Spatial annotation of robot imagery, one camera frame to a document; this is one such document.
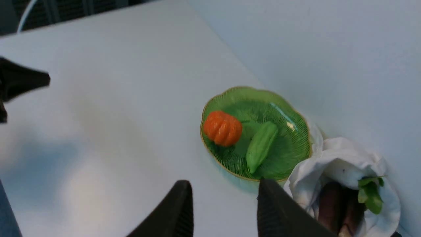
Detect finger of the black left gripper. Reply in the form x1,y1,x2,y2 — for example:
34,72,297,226
0,100,8,123
0,57,51,102

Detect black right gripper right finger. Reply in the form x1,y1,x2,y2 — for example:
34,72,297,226
257,178,337,237

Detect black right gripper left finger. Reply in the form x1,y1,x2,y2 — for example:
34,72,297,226
128,180,194,237

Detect green toy pepper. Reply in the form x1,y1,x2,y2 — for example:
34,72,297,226
246,121,278,174

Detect orange toy pumpkin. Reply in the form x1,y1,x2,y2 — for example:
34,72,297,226
203,111,243,147

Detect white cloth bag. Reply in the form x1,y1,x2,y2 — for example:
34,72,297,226
284,126,401,237

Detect purple toy eggplant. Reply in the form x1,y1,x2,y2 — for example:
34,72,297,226
318,182,366,237

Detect green leafy vegetable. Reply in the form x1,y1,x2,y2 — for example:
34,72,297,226
358,176,384,215

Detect white cable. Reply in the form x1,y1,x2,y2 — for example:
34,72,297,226
16,0,39,33

